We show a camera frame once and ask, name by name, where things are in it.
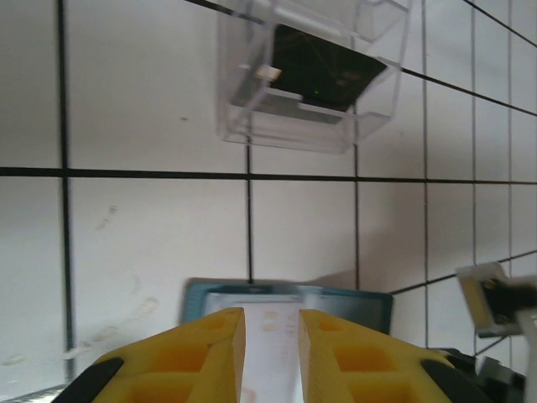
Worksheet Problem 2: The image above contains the white card with red print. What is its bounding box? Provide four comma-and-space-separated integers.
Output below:
205, 291, 304, 403

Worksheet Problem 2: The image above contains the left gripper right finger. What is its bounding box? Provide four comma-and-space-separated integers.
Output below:
298, 309, 493, 403

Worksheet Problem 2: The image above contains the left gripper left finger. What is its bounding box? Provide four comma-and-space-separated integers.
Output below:
52, 306, 247, 403

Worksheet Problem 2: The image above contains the black credit card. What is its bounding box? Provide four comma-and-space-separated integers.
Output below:
268, 23, 388, 113

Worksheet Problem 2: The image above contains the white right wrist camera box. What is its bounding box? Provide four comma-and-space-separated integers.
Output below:
456, 262, 537, 339

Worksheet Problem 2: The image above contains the clear acrylic box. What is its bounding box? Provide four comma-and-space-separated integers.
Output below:
215, 0, 414, 155

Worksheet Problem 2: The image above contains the blue-grey cloth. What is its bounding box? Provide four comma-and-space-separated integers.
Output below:
179, 276, 394, 349

